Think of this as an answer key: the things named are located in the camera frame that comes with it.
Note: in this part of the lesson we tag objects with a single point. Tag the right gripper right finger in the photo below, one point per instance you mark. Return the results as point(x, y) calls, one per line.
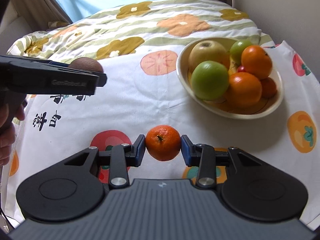
point(203, 157)

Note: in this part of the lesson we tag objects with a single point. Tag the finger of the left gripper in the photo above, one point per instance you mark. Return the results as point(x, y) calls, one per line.
point(58, 64)
point(102, 79)

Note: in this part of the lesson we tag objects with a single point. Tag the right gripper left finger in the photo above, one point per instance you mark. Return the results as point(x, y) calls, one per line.
point(122, 157)

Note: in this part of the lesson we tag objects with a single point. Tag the brown kiwi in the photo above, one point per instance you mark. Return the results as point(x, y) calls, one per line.
point(86, 63)

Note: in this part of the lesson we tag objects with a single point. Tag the green apple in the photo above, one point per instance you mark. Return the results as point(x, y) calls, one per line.
point(237, 48)
point(209, 80)

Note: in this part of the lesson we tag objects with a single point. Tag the small mandarin with stem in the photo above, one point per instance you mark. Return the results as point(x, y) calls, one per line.
point(269, 88)

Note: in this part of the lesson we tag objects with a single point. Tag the large orange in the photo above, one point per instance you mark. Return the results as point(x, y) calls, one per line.
point(256, 61)
point(244, 90)

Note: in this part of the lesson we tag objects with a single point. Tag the person left hand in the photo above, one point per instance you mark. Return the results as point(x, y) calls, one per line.
point(7, 137)

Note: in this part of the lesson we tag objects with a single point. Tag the white fruit print cloth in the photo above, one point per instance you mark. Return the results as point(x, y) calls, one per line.
point(132, 102)

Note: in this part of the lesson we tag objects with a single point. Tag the grey bed headboard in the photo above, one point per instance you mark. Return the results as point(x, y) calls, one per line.
point(13, 27)

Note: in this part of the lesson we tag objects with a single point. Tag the floral striped quilt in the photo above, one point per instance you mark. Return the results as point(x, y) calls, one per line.
point(144, 26)

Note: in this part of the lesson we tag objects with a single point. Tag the brown left curtain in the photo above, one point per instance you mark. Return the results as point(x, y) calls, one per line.
point(40, 13)

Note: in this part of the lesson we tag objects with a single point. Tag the large orange in bowl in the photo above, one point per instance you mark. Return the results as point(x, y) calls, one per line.
point(244, 90)

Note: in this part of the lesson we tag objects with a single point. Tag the red cherry tomato in bowl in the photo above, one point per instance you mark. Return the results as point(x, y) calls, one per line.
point(240, 69)

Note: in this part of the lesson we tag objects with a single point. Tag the yellow pear in bowl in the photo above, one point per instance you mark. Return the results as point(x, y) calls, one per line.
point(208, 51)

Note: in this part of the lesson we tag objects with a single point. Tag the green apple in bowl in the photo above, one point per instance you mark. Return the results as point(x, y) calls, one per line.
point(237, 48)

